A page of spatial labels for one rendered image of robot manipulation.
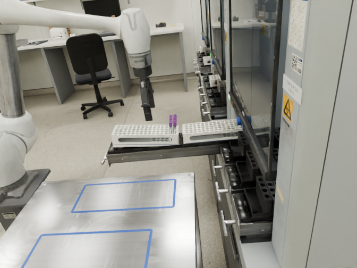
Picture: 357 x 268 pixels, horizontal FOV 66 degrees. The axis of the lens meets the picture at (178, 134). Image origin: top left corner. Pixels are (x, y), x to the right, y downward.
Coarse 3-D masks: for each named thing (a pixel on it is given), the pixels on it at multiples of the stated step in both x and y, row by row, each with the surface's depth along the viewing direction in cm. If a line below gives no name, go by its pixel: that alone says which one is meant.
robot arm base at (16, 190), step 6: (24, 174) 126; (30, 174) 132; (36, 174) 133; (18, 180) 122; (24, 180) 125; (30, 180) 129; (6, 186) 120; (12, 186) 121; (18, 186) 123; (24, 186) 125; (0, 192) 119; (6, 192) 120; (12, 192) 121; (18, 192) 121; (0, 198) 118; (6, 198) 121; (18, 198) 120
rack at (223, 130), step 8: (224, 120) 128; (232, 120) 127; (184, 128) 125; (192, 128) 125; (200, 128) 124; (208, 128) 123; (216, 128) 124; (224, 128) 122; (232, 128) 122; (240, 128) 120; (184, 136) 121; (192, 136) 130; (200, 136) 129; (208, 136) 128; (216, 136) 127; (224, 136) 124; (232, 136) 122
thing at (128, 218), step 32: (64, 192) 101; (96, 192) 99; (128, 192) 97; (160, 192) 95; (192, 192) 93; (32, 224) 88; (64, 224) 87; (96, 224) 85; (128, 224) 84; (160, 224) 82; (192, 224) 81; (0, 256) 78; (32, 256) 77; (64, 256) 76; (96, 256) 75; (128, 256) 74; (160, 256) 73; (192, 256) 72
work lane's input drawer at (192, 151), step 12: (180, 144) 123; (192, 144) 122; (204, 144) 122; (216, 144) 122; (228, 144) 121; (108, 156) 124; (120, 156) 124; (132, 156) 124; (144, 156) 124; (156, 156) 124; (168, 156) 124; (180, 156) 124
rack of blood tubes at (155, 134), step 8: (120, 128) 127; (128, 128) 127; (136, 128) 126; (144, 128) 126; (152, 128) 126; (160, 128) 126; (168, 128) 126; (176, 128) 126; (112, 136) 121; (120, 136) 121; (128, 136) 121; (136, 136) 121; (144, 136) 121; (152, 136) 121; (160, 136) 121; (168, 136) 121; (176, 136) 121; (120, 144) 123; (176, 144) 123
